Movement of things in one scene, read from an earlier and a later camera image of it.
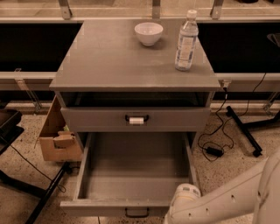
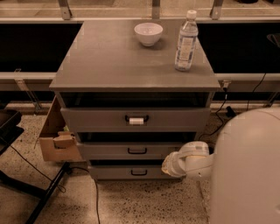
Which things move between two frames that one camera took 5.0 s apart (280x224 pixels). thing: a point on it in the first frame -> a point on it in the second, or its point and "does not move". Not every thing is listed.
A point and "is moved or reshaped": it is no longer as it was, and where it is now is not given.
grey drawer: [131, 174] is moved or reshaped
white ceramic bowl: [148, 32] does not move
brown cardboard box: [56, 143] does not move
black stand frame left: [10, 130] does not move
